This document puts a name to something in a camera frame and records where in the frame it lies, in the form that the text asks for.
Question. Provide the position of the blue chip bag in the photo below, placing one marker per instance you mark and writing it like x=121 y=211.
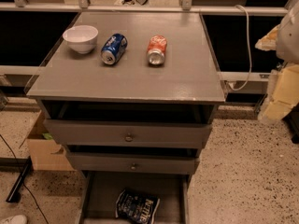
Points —
x=139 y=208

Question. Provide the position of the metal frame railing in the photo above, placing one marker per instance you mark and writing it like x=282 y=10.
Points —
x=32 y=44

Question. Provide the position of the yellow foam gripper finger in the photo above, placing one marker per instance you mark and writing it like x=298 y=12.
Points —
x=269 y=41
x=282 y=94

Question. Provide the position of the grey drawer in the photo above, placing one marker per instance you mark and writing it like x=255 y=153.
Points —
x=103 y=189
x=126 y=125
x=158 y=160

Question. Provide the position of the white ceramic bowl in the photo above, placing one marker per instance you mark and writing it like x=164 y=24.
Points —
x=81 y=39

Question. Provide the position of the orange soda can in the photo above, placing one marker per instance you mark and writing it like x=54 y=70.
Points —
x=156 y=50

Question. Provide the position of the grey drawer cabinet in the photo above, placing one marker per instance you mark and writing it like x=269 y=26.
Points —
x=139 y=124

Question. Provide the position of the black floor bar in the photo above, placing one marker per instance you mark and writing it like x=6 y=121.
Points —
x=24 y=166

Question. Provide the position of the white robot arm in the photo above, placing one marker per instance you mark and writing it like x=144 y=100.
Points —
x=288 y=37

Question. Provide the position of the grey middle drawer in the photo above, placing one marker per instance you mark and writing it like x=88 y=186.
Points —
x=158 y=160

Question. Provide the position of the grey top drawer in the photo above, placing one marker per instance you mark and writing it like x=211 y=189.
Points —
x=126 y=125

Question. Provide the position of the grey bottom drawer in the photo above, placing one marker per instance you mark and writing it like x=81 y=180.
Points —
x=103 y=189

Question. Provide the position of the white shoe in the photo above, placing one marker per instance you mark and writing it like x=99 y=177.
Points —
x=18 y=219

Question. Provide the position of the blue soda can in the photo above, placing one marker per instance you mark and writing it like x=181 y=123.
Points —
x=113 y=49

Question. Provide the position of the cardboard box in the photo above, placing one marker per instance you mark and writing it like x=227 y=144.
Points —
x=45 y=153

